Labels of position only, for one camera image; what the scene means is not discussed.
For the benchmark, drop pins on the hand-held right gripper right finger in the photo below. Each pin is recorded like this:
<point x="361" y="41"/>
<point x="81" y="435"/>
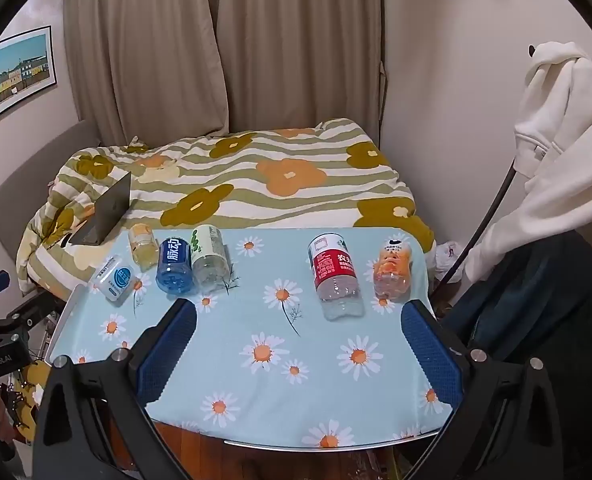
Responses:
<point x="433" y="355"/>

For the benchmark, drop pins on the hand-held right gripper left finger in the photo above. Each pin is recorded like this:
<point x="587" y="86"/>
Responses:
<point x="168" y="350"/>

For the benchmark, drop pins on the yellow floral cushion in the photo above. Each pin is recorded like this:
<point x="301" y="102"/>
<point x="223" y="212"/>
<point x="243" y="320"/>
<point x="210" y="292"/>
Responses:
<point x="28" y="380"/>

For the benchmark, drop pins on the blue plastic bottle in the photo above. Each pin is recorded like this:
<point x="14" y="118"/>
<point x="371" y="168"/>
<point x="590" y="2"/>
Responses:
<point x="174" y="265"/>

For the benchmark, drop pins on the small white blue-label jar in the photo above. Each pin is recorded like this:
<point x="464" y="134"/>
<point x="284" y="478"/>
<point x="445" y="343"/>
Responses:
<point x="115" y="278"/>

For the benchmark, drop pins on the orange drink bottle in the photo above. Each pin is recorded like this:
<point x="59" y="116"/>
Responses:
<point x="393" y="270"/>

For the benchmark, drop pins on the crumpled white cloth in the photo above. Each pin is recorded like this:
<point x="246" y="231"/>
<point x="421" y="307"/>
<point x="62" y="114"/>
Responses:
<point x="446" y="256"/>

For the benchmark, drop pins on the clear green-label bottle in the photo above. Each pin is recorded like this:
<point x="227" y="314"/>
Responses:
<point x="209" y="257"/>

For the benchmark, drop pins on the dark clothing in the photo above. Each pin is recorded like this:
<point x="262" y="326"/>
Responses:
<point x="525" y="300"/>

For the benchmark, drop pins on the small yellow drink bottle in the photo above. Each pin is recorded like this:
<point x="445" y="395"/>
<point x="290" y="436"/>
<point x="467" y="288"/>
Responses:
<point x="143" y="245"/>

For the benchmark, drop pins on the grey bed headboard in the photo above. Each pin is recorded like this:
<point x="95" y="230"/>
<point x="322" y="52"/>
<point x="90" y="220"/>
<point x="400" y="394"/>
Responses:
<point x="26" y="180"/>

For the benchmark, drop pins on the daisy print blue tablecloth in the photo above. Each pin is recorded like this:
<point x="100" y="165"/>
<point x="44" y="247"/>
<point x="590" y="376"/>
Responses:
<point x="276" y="385"/>

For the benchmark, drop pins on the clear red-label water bottle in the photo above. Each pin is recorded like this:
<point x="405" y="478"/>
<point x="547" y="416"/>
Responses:
<point x="336" y="275"/>

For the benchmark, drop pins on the black curved tube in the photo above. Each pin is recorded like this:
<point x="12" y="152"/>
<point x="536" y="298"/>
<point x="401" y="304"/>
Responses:
<point x="480" y="230"/>

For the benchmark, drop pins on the grey laptop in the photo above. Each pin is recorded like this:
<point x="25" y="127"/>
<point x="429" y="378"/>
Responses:
<point x="108" y="210"/>

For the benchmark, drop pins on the floral striped blanket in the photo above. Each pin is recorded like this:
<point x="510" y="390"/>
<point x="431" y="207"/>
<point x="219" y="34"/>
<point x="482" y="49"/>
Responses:
<point x="276" y="200"/>

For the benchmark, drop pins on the white hoodie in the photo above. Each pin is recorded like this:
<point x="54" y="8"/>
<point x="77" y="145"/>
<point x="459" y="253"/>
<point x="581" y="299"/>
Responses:
<point x="565" y="160"/>

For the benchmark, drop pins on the beige curtain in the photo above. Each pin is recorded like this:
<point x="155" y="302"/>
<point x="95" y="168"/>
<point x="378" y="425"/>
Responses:
<point x="146" y="50"/>
<point x="301" y="45"/>

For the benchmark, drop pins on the wall poster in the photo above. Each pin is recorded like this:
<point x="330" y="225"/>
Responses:
<point x="16" y="70"/>

